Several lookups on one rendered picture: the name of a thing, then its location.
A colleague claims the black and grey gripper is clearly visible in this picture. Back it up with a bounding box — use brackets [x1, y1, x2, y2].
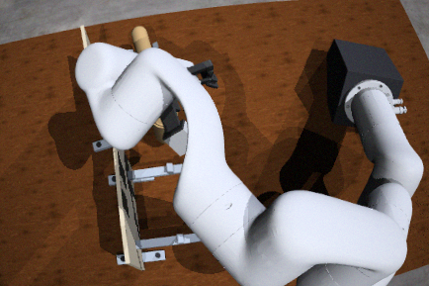
[173, 58, 218, 112]

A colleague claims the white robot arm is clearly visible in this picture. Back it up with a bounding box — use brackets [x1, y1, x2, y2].
[75, 43, 423, 286]

